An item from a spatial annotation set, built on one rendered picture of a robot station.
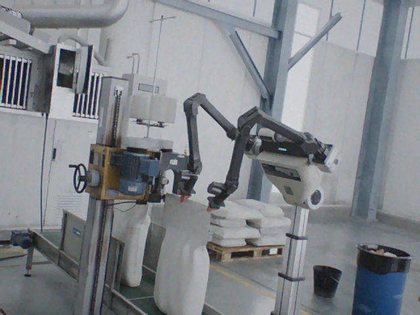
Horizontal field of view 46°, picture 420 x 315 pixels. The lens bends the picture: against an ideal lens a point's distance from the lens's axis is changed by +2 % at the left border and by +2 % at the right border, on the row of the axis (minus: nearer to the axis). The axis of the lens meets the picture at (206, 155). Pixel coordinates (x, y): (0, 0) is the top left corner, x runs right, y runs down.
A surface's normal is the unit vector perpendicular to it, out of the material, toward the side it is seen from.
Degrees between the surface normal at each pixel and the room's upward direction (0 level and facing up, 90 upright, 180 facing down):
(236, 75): 90
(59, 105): 90
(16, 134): 90
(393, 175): 90
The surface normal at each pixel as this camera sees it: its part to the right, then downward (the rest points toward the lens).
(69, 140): 0.60, 0.12
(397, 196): -0.79, -0.07
